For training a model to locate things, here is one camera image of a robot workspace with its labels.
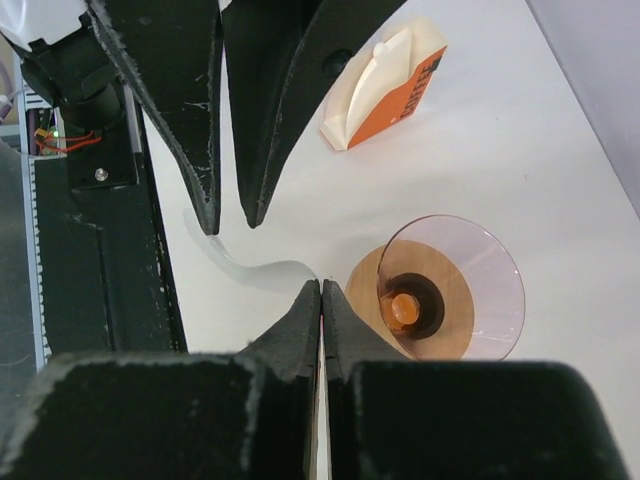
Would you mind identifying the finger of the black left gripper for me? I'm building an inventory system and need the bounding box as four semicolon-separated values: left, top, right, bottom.
87;1;222;235
220;0;402;228

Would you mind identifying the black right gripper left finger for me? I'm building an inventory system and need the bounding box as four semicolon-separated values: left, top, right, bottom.
1;280;320;479

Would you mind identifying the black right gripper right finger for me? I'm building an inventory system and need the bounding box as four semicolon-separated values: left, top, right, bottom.
322;280;629;479

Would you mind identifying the clear pink glass dripper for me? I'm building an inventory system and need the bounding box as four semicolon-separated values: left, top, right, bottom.
376;214;526;361

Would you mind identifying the orange glass coffee carafe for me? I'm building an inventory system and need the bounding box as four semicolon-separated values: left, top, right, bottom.
380;293;420;331

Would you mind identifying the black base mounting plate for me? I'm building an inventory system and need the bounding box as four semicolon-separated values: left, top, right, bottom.
31;91;187;359

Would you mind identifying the grey slotted cable duct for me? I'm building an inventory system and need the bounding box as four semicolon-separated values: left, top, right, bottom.
19;94;51;370

